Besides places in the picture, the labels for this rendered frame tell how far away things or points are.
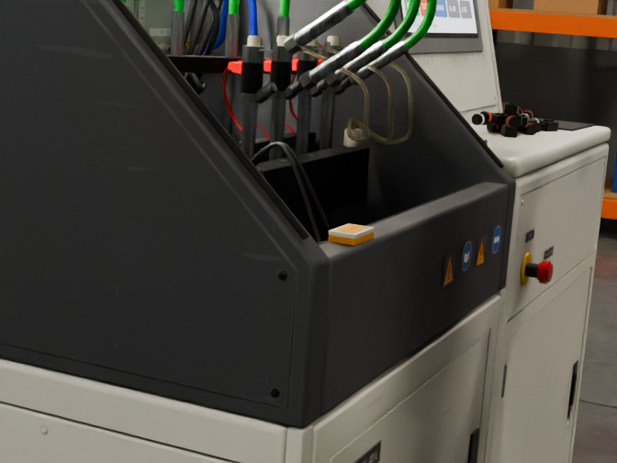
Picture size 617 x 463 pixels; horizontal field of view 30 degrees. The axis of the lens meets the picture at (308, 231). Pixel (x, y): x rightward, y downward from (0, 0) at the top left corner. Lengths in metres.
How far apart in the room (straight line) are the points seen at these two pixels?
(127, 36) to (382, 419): 0.50
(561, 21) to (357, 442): 5.42
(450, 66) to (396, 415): 0.94
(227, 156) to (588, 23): 5.51
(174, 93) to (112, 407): 0.33
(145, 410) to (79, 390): 0.08
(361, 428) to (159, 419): 0.22
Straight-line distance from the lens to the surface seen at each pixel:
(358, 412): 1.22
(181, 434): 1.16
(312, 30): 1.40
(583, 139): 2.13
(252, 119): 1.45
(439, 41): 2.08
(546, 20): 6.55
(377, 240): 1.19
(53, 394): 1.24
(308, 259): 1.05
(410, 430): 1.40
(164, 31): 1.79
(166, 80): 1.10
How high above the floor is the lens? 1.18
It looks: 11 degrees down
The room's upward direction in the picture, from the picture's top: 4 degrees clockwise
